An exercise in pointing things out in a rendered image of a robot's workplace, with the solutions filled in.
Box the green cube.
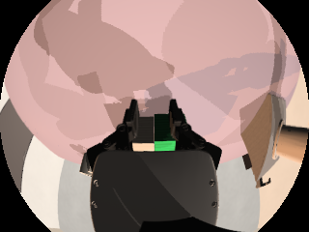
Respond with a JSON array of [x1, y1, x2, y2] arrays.
[[154, 114, 176, 151]]

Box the brown mug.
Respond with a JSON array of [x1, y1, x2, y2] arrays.
[[79, 153, 93, 177]]

